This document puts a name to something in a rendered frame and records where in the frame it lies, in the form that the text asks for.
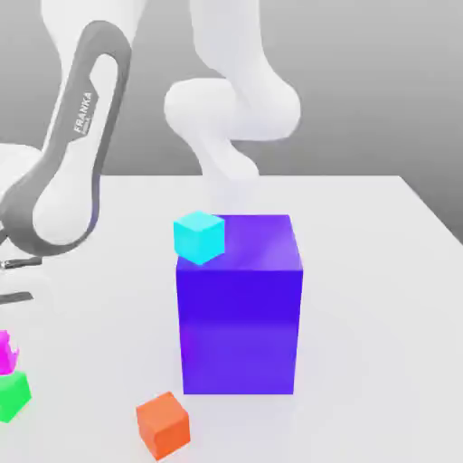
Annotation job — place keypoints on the small orange cube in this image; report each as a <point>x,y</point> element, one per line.
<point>162,425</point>

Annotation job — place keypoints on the large purple box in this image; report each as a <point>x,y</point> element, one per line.
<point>238,325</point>

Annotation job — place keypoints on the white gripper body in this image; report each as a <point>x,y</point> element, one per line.
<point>21,285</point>

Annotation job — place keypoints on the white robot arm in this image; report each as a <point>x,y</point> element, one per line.
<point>231,54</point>

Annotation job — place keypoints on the small green cube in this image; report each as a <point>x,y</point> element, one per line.
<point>11,396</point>

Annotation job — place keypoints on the small magenta cube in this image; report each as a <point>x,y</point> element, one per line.
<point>4,352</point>

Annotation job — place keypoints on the small cyan cube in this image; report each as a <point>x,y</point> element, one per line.
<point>198,238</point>

